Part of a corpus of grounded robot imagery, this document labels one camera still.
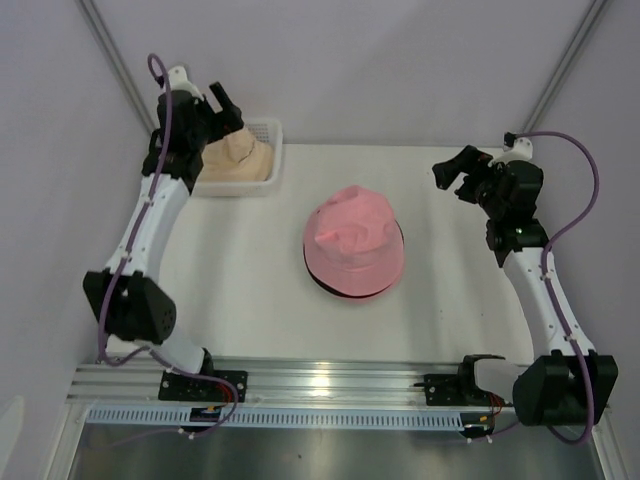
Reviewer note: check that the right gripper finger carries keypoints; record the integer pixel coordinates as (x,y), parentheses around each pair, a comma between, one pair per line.
(445,173)
(471,158)

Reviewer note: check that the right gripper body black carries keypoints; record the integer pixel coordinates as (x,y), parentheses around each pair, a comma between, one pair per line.
(480,186)

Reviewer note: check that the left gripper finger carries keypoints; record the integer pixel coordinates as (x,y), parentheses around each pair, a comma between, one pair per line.
(221,96)
(232,120)

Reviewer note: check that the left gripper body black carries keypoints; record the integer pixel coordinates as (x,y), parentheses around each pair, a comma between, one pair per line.
(210,127)

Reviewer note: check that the cream bucket hat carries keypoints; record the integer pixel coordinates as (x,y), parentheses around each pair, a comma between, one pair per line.
(238,157)

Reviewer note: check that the black bucket hat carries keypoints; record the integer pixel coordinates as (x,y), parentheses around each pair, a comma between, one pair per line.
(332,291)

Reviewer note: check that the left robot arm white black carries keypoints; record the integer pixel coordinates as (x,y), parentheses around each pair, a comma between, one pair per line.
(125,296)

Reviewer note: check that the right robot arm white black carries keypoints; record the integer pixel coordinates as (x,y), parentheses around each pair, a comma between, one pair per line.
(568,383)

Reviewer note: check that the white plastic basket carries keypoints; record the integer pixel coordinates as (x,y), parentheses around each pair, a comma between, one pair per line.
(267,130)

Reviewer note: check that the left corner aluminium profile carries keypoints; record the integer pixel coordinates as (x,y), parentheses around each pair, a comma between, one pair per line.
(108,47)

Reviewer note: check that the corner aluminium profile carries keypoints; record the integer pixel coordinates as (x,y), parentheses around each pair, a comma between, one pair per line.
(566,63)
(108,47)

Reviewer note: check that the right corner aluminium profile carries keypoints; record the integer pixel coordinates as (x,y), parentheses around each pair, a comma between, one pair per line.
(566,63)

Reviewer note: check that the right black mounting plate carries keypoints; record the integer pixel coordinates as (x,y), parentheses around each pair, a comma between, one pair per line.
(442,390)

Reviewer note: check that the black mounting plate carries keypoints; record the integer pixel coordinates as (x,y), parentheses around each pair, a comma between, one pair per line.
(179,388)
(442,390)

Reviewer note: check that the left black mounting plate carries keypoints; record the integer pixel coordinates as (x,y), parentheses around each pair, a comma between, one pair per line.
(179,388)

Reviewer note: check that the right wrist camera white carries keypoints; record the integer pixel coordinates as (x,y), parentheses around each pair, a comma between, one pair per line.
(515,148)

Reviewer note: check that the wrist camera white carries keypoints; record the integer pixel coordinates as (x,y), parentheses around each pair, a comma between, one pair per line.
(182,80)
(515,148)

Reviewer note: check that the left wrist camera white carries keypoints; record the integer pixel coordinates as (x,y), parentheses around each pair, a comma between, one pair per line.
(182,80)

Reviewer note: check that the white slotted cable duct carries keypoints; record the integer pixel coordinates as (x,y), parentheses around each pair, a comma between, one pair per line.
(413,420)

